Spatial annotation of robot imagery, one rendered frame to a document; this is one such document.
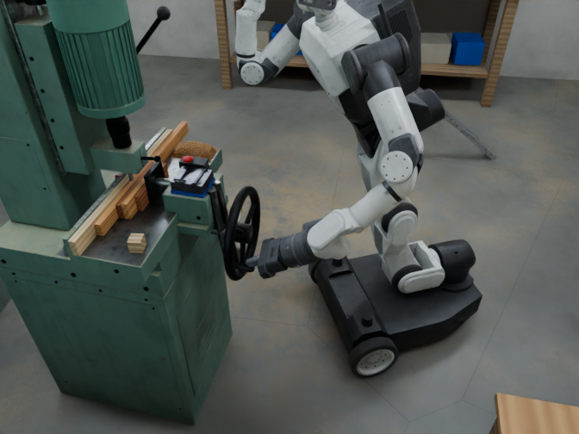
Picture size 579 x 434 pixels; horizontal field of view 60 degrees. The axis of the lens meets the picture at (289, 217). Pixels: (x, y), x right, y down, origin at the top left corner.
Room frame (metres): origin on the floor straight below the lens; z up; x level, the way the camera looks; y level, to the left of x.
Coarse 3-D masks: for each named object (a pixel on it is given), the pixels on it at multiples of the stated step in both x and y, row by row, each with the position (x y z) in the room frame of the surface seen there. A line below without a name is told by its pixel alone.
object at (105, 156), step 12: (96, 144) 1.25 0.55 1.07; (108, 144) 1.25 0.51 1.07; (132, 144) 1.24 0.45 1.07; (144, 144) 1.25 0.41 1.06; (96, 156) 1.22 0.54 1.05; (108, 156) 1.21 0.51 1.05; (120, 156) 1.20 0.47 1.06; (132, 156) 1.19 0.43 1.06; (144, 156) 1.24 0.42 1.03; (96, 168) 1.22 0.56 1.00; (108, 168) 1.21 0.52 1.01; (120, 168) 1.20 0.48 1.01; (132, 168) 1.19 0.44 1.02
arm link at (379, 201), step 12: (384, 180) 1.03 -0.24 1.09; (408, 180) 0.98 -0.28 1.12; (372, 192) 1.00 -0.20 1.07; (384, 192) 0.98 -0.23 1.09; (396, 192) 0.98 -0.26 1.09; (408, 192) 0.99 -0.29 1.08; (360, 204) 0.99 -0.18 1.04; (372, 204) 0.97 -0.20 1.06; (384, 204) 0.97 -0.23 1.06; (396, 204) 0.97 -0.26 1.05; (360, 216) 0.96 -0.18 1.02; (372, 216) 0.96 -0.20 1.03
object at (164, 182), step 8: (152, 168) 1.23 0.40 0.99; (160, 168) 1.26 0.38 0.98; (144, 176) 1.19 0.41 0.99; (152, 176) 1.21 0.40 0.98; (160, 176) 1.25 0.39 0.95; (152, 184) 1.20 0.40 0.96; (160, 184) 1.21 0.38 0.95; (168, 184) 1.21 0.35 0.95; (152, 192) 1.19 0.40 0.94; (152, 200) 1.19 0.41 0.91
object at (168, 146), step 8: (176, 128) 1.57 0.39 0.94; (184, 128) 1.59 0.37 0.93; (176, 136) 1.52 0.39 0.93; (168, 144) 1.46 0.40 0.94; (176, 144) 1.51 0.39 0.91; (160, 152) 1.41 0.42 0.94; (168, 152) 1.45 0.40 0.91; (152, 160) 1.36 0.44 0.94; (160, 160) 1.40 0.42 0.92; (144, 168) 1.32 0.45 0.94; (136, 176) 1.27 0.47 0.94; (128, 184) 1.23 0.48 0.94; (112, 208) 1.11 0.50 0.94; (104, 216) 1.08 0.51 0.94; (112, 216) 1.10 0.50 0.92; (96, 224) 1.05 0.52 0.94; (104, 224) 1.06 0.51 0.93; (112, 224) 1.09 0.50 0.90; (96, 232) 1.05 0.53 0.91; (104, 232) 1.05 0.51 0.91
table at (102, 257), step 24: (168, 168) 1.38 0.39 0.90; (216, 168) 1.44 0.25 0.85; (144, 216) 1.13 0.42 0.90; (168, 216) 1.13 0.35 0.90; (96, 240) 1.02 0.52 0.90; (120, 240) 1.02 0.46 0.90; (168, 240) 1.07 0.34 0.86; (72, 264) 0.97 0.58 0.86; (96, 264) 0.95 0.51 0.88; (120, 264) 0.93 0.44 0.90; (144, 264) 0.94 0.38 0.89
